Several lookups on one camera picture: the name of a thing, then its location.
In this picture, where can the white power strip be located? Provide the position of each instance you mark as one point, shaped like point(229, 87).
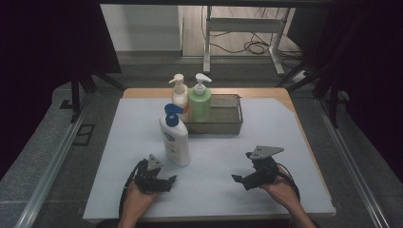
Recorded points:
point(299, 76)

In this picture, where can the white cabinet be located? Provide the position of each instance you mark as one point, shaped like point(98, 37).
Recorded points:
point(142, 28)

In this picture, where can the pale table mat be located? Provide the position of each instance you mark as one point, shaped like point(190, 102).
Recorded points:
point(215, 158)

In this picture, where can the aluminium rail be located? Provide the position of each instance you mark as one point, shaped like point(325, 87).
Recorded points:
point(50, 171)
point(351, 171)

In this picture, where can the white desk frame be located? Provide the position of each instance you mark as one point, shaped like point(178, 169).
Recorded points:
point(244, 24)

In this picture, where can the person's right hand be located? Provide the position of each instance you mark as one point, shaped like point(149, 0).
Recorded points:
point(283, 191)

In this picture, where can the black metal stand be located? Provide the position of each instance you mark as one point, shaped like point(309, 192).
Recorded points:
point(332, 101)
point(75, 95)

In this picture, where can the black floor bracket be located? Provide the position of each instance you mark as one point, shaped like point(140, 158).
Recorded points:
point(83, 143)

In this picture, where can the cream pump bottle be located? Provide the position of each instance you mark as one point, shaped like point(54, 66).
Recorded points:
point(179, 93)

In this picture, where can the person's left hand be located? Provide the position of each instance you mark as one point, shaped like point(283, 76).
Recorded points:
point(138, 202)

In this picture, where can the white bottle with blue pump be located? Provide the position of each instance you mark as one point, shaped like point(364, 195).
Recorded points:
point(176, 145)

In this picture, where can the metal mesh basket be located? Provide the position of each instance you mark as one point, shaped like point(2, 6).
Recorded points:
point(225, 125)

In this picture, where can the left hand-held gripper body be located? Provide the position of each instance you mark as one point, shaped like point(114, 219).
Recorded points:
point(149, 179)

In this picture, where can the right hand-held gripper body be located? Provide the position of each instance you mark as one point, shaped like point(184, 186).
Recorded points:
point(266, 172)

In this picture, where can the green bottle with white pump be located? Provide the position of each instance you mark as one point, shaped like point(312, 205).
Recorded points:
point(199, 106)

